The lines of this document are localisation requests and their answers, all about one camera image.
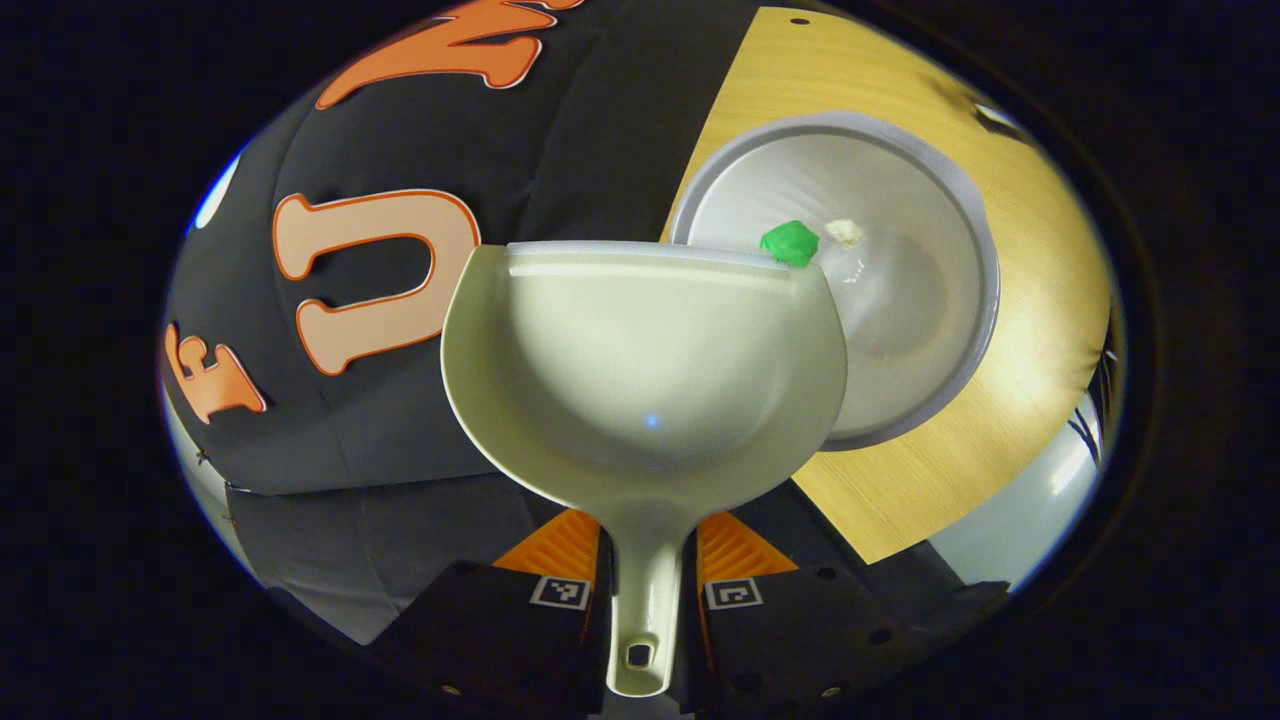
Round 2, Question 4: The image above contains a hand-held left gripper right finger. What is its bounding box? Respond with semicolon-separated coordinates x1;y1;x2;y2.
680;510;1012;716

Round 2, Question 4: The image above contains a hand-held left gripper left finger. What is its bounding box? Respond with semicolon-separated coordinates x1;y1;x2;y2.
369;507;611;718

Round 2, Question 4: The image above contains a white plastic dustpan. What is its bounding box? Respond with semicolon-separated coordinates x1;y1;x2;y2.
440;239;850;699

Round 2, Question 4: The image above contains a white plastic garbage bin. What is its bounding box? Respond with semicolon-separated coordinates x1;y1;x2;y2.
667;109;1002;452

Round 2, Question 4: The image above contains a green paper ball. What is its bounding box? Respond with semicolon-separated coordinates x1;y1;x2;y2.
759;219;822;269

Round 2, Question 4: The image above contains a wooden desktop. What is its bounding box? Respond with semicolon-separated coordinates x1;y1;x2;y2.
660;7;1118;567

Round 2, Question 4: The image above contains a black backdrop cloth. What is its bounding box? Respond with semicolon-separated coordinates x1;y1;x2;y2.
158;0;871;647

